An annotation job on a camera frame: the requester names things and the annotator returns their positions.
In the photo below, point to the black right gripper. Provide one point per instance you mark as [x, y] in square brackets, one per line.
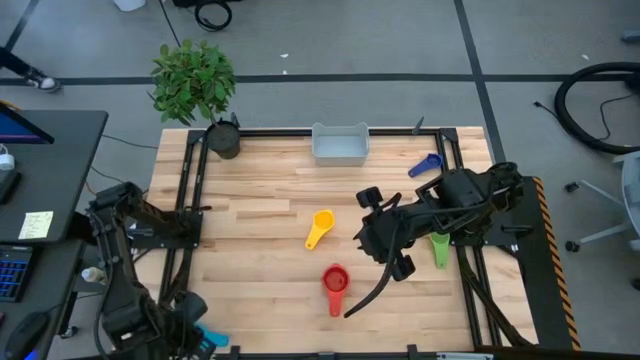
[380, 235]

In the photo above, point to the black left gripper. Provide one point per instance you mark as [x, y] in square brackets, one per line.
[186, 320]

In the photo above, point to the turquoise measuring cup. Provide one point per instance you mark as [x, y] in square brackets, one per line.
[218, 339]

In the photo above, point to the green measuring cup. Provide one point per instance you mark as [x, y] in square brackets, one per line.
[440, 252]

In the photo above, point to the yellow measuring cup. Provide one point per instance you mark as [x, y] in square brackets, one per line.
[324, 220]

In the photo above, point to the red measuring cup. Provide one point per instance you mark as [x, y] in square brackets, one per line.
[336, 279]

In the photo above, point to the small dark blue measuring cup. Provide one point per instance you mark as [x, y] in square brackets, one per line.
[432, 161]

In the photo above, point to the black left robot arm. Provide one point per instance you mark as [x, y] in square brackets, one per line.
[117, 270]

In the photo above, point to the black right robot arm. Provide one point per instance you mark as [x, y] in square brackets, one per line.
[465, 192]

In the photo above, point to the grey plastic basket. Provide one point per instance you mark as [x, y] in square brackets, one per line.
[340, 147]

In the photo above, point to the clear plastic bottle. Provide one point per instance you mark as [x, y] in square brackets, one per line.
[95, 275]

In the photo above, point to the black plant pot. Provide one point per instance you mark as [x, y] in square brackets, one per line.
[223, 142]

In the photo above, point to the black keyboard blue backlight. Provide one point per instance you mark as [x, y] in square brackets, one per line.
[12, 275]

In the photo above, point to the yellow sticky note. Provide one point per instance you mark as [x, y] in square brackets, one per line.
[36, 225]

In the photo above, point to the black desk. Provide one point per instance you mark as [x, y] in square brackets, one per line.
[60, 165]

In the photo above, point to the green leafy plant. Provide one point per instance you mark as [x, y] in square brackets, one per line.
[192, 80]

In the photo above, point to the white office chair base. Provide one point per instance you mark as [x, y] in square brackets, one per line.
[632, 195]

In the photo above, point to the white charger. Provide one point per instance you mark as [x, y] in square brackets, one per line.
[6, 161]

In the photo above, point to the computer monitor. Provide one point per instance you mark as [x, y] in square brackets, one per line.
[15, 130]

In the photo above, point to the person's foot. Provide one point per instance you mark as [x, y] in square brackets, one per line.
[40, 80]

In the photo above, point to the white bin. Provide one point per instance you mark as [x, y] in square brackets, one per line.
[129, 4]

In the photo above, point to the black metal table frame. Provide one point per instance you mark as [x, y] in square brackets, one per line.
[300, 132]

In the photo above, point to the black metal base plate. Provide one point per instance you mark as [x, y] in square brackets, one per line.
[535, 290]

